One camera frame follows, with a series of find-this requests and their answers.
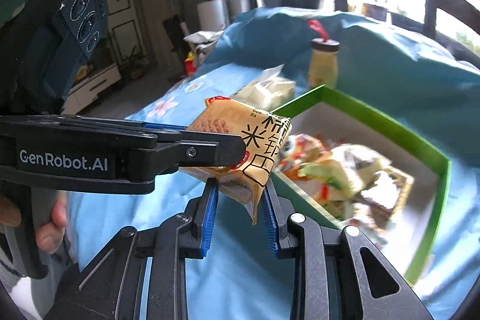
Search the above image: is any long black planter box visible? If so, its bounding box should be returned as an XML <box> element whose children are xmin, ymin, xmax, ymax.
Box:
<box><xmin>261</xmin><ymin>0</ymin><xmax>323</xmax><ymax>10</ymax></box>

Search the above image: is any green cardboard box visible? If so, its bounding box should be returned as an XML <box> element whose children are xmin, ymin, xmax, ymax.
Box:
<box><xmin>272</xmin><ymin>86</ymin><xmax>451</xmax><ymax>283</ymax></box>

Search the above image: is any person's left hand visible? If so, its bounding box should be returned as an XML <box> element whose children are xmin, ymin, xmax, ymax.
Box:
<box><xmin>0</xmin><ymin>190</ymin><xmax>69</xmax><ymax>255</ymax></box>

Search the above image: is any black floor stand with mirror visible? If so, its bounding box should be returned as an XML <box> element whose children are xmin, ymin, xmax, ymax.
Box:
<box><xmin>162</xmin><ymin>0</ymin><xmax>194</xmax><ymax>80</ymax></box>

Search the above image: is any white tissue pack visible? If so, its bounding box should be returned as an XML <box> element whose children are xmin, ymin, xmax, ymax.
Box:
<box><xmin>231</xmin><ymin>64</ymin><xmax>296</xmax><ymax>112</ymax></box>

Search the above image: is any tan rice cracker packet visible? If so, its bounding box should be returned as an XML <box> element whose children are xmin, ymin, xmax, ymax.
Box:
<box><xmin>183</xmin><ymin>96</ymin><xmax>291</xmax><ymax>223</ymax></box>

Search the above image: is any white paper roll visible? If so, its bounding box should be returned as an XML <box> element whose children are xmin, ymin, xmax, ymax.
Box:
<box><xmin>197</xmin><ymin>0</ymin><xmax>226</xmax><ymax>32</ymax></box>

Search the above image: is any white red-edged snack packet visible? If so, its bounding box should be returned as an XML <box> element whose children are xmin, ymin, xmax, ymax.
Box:
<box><xmin>297</xmin><ymin>144</ymin><xmax>391</xmax><ymax>198</ymax></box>

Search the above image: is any striped sleeve forearm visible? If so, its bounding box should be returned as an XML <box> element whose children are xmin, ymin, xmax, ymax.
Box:
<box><xmin>1</xmin><ymin>235</ymin><xmax>52</xmax><ymax>319</ymax></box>

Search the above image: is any round dark flower pot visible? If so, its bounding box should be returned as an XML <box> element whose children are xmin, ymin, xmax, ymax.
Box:
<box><xmin>361</xmin><ymin>2</ymin><xmax>388</xmax><ymax>22</ymax></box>

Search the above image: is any white low cabinet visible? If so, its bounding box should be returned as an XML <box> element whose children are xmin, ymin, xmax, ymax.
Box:
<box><xmin>62</xmin><ymin>64</ymin><xmax>121</xmax><ymax>115</ymax></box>

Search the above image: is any blue floral bedsheet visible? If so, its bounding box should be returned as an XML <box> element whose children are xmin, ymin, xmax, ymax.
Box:
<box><xmin>68</xmin><ymin>9</ymin><xmax>479</xmax><ymax>319</ymax></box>

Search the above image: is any yellow drink bottle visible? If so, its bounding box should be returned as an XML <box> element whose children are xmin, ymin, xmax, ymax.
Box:
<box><xmin>307</xmin><ymin>19</ymin><xmax>340</xmax><ymax>88</ymax></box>

